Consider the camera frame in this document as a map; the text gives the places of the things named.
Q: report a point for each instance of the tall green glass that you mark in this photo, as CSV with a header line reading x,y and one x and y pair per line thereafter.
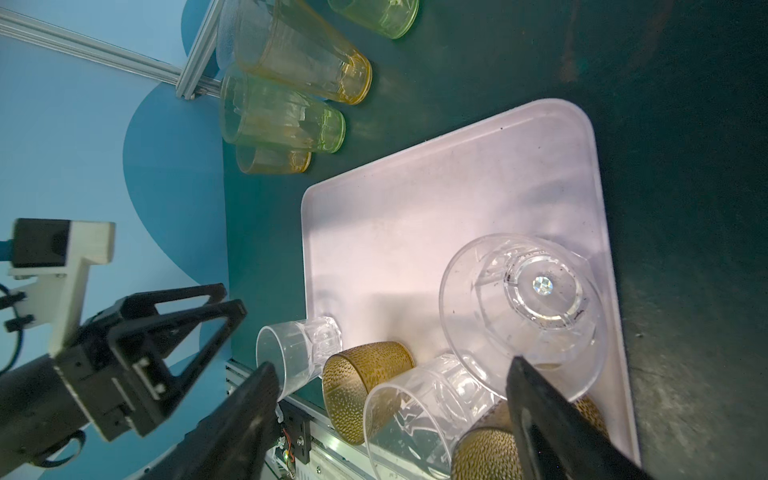
x,y
254,110

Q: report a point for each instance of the tall clear bluish glass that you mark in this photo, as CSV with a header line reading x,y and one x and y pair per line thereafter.
x,y
226,34

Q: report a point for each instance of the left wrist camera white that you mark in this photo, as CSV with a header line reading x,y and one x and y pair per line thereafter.
x,y
54,257

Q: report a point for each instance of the orange short glass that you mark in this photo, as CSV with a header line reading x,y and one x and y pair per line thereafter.
x,y
264,160

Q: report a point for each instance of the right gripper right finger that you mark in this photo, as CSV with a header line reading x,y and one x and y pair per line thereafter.
x,y
554,441

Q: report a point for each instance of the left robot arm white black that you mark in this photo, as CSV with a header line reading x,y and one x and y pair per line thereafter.
x,y
39,416

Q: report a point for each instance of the tall orange glass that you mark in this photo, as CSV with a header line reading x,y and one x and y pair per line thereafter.
x,y
289,42

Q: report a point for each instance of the aluminium frame left post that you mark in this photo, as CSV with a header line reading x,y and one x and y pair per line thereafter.
x,y
188,84

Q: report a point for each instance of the pink rectangular tray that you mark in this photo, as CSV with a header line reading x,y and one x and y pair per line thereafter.
x,y
377,239

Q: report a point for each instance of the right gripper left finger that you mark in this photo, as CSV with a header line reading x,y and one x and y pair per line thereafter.
x,y
232,442

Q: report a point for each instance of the small green glass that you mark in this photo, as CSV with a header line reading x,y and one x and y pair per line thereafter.
x,y
389,18

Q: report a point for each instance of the dark amber textured glass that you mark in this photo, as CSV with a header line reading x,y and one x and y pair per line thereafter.
x,y
350,375
488,450

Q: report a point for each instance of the aluminium frame back bar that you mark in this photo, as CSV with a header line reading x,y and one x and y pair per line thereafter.
x,y
36,32

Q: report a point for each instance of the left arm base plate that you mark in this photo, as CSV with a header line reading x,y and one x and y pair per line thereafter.
x,y
295,424

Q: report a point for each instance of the clear faceted glass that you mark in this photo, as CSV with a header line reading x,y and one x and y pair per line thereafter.
x,y
298,350
506,295
413,422

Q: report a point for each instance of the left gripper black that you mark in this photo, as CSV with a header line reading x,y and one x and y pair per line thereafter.
x,y
116,368

